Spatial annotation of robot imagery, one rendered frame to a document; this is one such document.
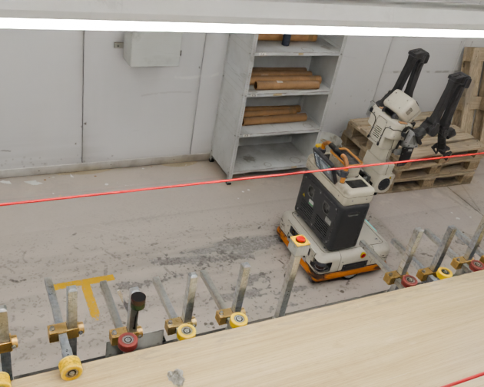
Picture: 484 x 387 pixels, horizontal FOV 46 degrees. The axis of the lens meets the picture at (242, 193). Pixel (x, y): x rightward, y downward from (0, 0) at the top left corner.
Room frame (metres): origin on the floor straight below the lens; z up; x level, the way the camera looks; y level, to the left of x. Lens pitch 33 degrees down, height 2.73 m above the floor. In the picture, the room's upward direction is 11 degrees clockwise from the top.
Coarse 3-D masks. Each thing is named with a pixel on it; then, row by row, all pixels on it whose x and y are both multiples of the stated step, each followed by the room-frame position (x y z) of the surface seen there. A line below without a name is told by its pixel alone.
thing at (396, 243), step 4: (392, 240) 2.82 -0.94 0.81; (396, 240) 2.82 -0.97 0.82; (396, 244) 2.79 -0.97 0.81; (400, 244) 2.79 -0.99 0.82; (396, 248) 2.78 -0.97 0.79; (400, 248) 2.75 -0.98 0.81; (404, 248) 2.75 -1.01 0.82; (400, 252) 2.74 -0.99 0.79; (404, 252) 2.72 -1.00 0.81; (412, 260) 2.66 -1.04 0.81; (416, 260) 2.66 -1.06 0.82; (412, 264) 2.65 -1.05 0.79; (416, 264) 2.63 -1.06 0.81; (420, 264) 2.63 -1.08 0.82; (416, 268) 2.62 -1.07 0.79; (420, 268) 2.60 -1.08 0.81; (428, 276) 2.54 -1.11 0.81; (432, 276) 2.54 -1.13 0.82; (428, 280) 2.53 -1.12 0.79; (432, 280) 2.51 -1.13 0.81; (436, 280) 2.50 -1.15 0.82
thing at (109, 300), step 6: (102, 282) 1.94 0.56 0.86; (102, 288) 1.90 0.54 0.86; (108, 288) 1.91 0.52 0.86; (108, 294) 1.87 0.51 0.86; (108, 300) 1.83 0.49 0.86; (108, 306) 1.80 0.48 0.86; (114, 306) 1.80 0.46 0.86; (114, 312) 1.77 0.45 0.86; (114, 318) 1.73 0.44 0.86; (120, 318) 1.74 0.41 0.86; (114, 324) 1.71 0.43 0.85; (120, 324) 1.71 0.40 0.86
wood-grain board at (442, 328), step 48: (432, 288) 2.33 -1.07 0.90; (480, 288) 2.41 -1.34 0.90; (240, 336) 1.74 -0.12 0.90; (288, 336) 1.79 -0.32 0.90; (336, 336) 1.85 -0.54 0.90; (384, 336) 1.91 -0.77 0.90; (432, 336) 1.97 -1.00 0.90; (480, 336) 2.04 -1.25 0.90; (48, 384) 1.32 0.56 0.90; (96, 384) 1.36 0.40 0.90; (144, 384) 1.40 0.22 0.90; (192, 384) 1.44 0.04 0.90; (240, 384) 1.49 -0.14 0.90; (288, 384) 1.53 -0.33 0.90; (336, 384) 1.58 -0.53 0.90; (384, 384) 1.63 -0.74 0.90; (432, 384) 1.68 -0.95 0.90; (480, 384) 1.74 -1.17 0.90
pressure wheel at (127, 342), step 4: (124, 332) 1.62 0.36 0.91; (128, 332) 1.63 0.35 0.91; (120, 336) 1.60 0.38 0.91; (124, 336) 1.61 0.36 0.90; (128, 336) 1.61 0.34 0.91; (132, 336) 1.61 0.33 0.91; (136, 336) 1.62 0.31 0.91; (120, 340) 1.58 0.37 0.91; (124, 340) 1.59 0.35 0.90; (128, 340) 1.59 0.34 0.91; (132, 340) 1.59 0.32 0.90; (136, 340) 1.60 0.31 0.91; (120, 344) 1.56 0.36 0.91; (124, 344) 1.56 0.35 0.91; (128, 344) 1.57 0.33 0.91; (132, 344) 1.57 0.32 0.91; (136, 344) 1.58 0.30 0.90; (120, 348) 1.56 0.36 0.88; (124, 348) 1.55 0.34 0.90; (128, 348) 1.56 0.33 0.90; (132, 348) 1.57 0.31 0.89
